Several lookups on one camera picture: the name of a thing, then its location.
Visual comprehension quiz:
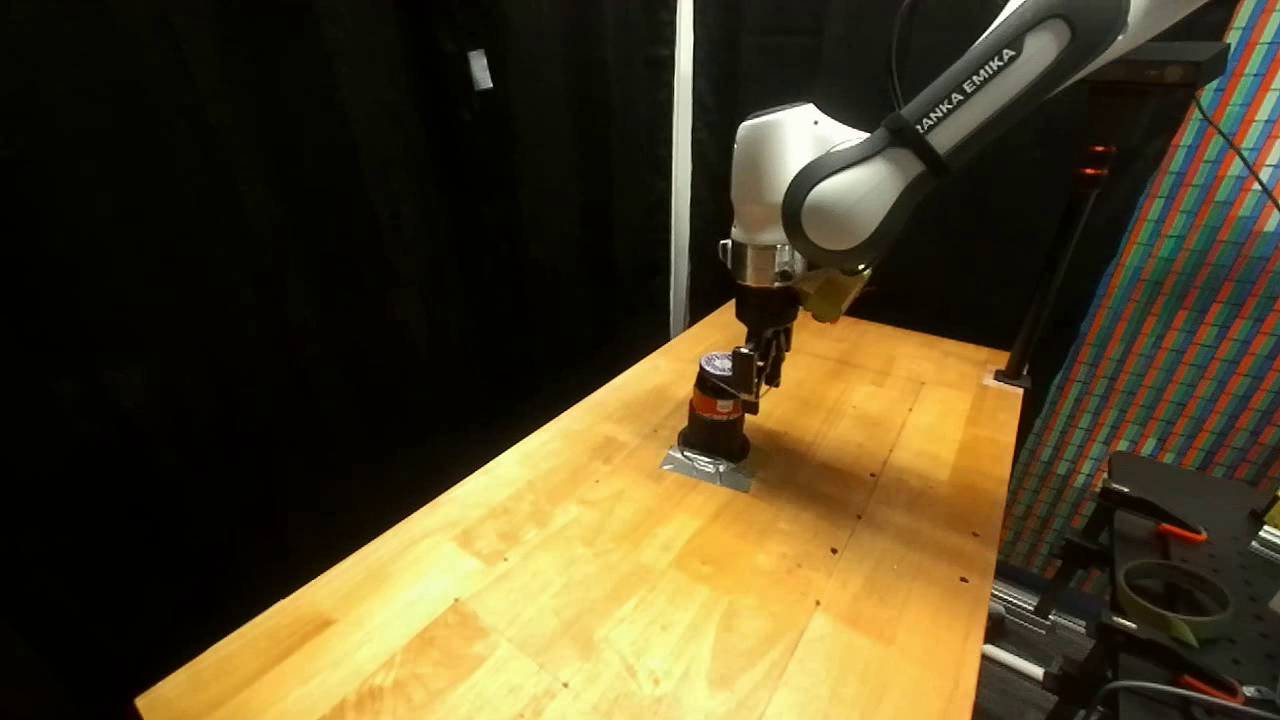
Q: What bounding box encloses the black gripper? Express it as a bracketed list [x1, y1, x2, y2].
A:
[725, 281, 810, 419]

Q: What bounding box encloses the black cup with red band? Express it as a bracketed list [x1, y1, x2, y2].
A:
[674, 348, 760, 467]

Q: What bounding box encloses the silver tape patch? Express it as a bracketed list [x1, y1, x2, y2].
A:
[662, 445, 760, 496]

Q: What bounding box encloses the white vertical pole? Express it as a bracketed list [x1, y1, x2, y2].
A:
[666, 0, 701, 339]

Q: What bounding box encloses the black stand with orange clamp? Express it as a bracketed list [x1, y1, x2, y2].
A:
[994, 127, 1127, 391]

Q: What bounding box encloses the small white hanging tag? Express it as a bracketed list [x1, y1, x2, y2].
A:
[465, 44, 501, 97]

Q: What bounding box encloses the multicoloured checkered panel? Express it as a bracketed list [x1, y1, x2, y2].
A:
[999, 0, 1280, 581]

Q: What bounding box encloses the grey tape roll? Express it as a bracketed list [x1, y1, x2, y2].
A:
[1111, 554, 1241, 649]

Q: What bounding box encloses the black curtain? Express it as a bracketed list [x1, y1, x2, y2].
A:
[0, 0, 1280, 720]

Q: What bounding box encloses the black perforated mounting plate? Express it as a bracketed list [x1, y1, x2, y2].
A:
[1060, 450, 1280, 701]

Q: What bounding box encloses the orange handled clamp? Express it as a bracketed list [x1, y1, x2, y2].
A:
[1149, 516, 1216, 554]

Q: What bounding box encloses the thin black cable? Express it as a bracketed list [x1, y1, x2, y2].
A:
[1187, 88, 1280, 216]

